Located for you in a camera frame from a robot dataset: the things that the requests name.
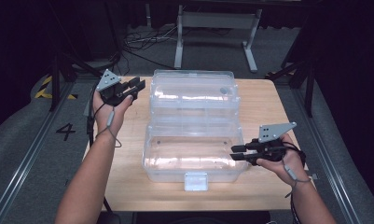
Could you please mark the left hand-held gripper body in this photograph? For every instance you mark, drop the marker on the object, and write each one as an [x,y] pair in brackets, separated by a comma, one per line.
[110,88]

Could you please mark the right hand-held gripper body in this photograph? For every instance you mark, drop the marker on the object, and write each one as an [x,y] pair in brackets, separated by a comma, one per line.
[270,140]

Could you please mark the clear plastic storage box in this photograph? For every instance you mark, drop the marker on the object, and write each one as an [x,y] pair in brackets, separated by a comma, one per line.
[191,124]

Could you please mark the person's left hand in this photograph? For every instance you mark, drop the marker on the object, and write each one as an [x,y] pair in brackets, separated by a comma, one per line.
[108,116]

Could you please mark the person's right hand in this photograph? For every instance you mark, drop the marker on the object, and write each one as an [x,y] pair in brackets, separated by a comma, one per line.
[284,168]

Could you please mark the black tripod stand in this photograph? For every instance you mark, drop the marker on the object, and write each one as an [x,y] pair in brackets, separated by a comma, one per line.
[55,71]
[309,81]

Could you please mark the yellow black floor tape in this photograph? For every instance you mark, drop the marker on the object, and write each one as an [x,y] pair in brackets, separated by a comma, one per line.
[43,90]

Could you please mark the grey metal stand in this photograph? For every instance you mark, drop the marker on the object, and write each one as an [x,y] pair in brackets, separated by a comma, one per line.
[217,20]

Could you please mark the metal floor rail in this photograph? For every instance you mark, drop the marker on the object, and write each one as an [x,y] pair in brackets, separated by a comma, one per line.
[23,161]
[327,161]

